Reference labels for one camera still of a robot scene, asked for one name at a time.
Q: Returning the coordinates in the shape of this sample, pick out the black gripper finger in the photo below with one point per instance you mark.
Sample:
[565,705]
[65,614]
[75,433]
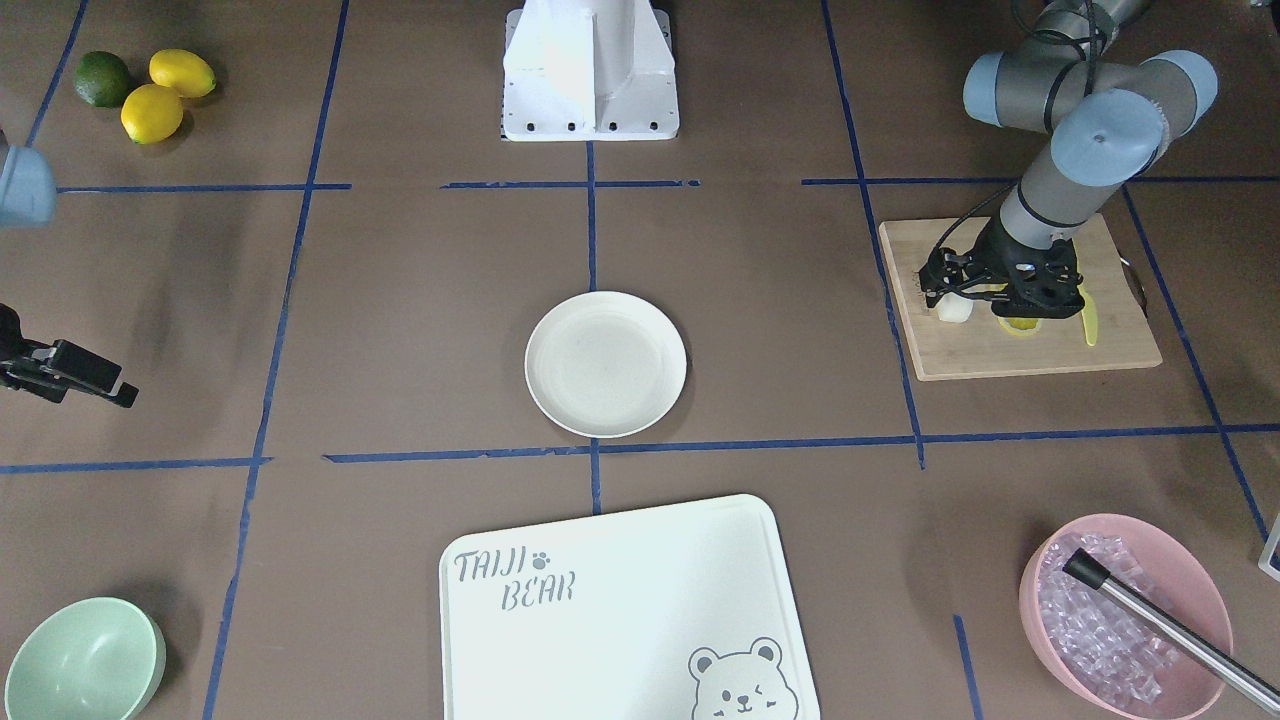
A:
[945,288]
[1019,308]

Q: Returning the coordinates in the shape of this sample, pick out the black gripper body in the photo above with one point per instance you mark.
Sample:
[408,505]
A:
[996,254]

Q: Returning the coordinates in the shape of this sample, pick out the white bun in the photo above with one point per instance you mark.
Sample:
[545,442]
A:
[954,309]

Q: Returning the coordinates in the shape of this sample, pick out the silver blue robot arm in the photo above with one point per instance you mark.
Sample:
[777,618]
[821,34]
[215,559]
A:
[1106,123]

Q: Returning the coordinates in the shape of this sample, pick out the white bear tray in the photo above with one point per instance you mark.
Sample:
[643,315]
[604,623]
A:
[682,611]

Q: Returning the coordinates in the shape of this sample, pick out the lemon slices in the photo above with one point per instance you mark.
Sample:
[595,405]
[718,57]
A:
[1019,327]

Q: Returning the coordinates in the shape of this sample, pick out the yellow plastic knife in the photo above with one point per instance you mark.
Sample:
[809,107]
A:
[1090,317]

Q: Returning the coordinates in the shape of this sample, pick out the wooden cutting board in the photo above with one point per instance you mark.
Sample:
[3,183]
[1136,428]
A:
[980,348]

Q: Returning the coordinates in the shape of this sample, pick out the cream round plate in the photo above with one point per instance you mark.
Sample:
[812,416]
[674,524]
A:
[605,364]

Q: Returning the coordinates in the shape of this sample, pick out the pink bowl with ice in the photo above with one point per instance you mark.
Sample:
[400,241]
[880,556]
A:
[1107,656]

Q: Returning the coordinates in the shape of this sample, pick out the yellow lemon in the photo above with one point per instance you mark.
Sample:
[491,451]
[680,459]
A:
[184,71]
[152,113]

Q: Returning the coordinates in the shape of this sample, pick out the green lime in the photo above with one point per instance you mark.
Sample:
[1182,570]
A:
[103,80]

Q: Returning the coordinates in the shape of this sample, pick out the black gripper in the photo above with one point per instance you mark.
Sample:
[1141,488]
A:
[50,371]

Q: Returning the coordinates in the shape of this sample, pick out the mint green bowl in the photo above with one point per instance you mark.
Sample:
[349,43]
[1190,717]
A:
[100,658]

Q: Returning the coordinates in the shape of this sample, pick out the metal scoop black handle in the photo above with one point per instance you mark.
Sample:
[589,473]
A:
[1083,567]

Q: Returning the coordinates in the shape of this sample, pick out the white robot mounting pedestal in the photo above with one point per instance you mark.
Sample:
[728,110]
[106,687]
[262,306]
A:
[579,71]

